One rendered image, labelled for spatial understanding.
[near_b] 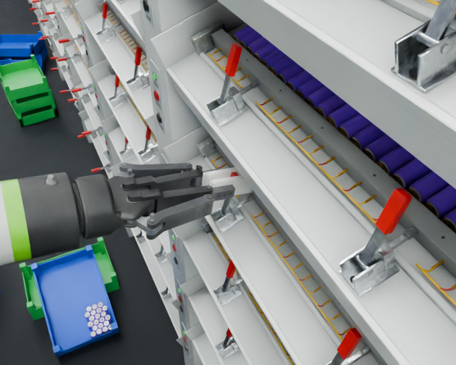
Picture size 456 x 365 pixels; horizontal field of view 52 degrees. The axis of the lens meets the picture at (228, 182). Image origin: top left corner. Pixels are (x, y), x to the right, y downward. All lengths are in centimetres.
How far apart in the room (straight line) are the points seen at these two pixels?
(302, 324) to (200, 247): 37
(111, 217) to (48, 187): 8
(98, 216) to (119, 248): 133
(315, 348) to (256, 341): 23
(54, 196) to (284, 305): 30
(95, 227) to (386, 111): 36
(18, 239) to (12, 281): 137
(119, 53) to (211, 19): 51
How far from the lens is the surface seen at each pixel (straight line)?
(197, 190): 60
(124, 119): 127
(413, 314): 39
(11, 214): 53
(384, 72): 29
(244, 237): 67
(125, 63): 112
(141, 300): 171
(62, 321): 168
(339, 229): 43
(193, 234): 93
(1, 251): 54
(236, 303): 82
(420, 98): 27
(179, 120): 75
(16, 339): 175
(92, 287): 170
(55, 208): 53
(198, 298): 106
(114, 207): 56
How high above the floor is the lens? 139
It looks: 41 degrees down
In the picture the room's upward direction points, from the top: straight up
